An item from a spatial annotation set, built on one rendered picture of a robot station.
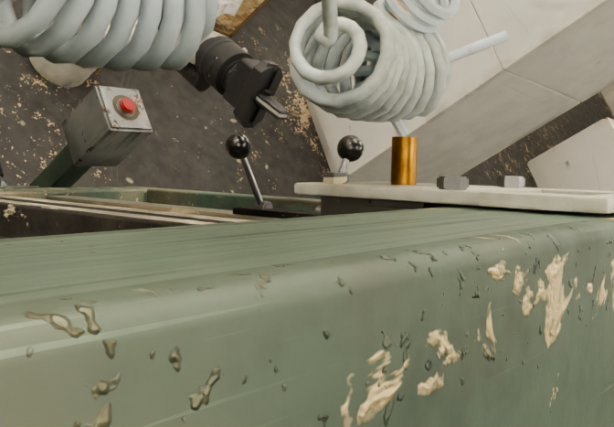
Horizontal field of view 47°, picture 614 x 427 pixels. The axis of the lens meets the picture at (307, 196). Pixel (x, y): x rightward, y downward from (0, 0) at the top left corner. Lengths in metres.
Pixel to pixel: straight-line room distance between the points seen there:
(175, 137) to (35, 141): 0.66
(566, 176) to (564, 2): 2.91
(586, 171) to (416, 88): 5.48
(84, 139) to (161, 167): 1.31
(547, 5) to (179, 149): 1.68
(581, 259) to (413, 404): 0.12
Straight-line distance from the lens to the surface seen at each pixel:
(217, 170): 3.18
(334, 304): 0.15
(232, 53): 1.27
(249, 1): 3.46
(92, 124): 1.68
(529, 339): 0.25
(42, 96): 2.88
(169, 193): 1.55
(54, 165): 1.88
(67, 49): 0.27
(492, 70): 3.27
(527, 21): 3.25
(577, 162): 5.92
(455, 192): 0.38
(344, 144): 0.98
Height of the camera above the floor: 2.06
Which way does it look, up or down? 36 degrees down
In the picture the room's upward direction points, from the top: 55 degrees clockwise
